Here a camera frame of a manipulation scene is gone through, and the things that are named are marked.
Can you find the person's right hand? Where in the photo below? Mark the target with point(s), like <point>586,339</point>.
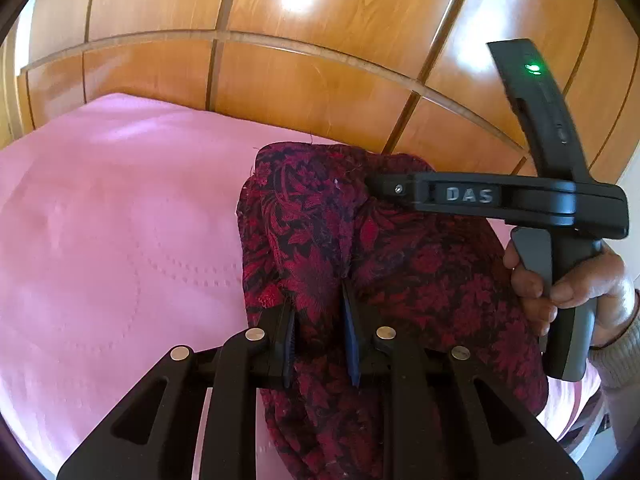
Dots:
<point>604,278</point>

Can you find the beige sleeve forearm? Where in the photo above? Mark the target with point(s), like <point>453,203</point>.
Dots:
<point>618,365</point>

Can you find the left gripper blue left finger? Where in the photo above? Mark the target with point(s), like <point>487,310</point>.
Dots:
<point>193,413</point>

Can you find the red floral knit sweater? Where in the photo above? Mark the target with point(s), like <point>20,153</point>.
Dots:
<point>308,224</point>

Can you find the pink bedspread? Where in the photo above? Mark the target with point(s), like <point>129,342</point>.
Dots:
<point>118,240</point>

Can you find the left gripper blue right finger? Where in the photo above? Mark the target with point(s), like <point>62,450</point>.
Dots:
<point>444,415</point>

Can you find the wooden panel headboard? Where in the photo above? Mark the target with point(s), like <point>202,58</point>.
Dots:
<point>392,76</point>

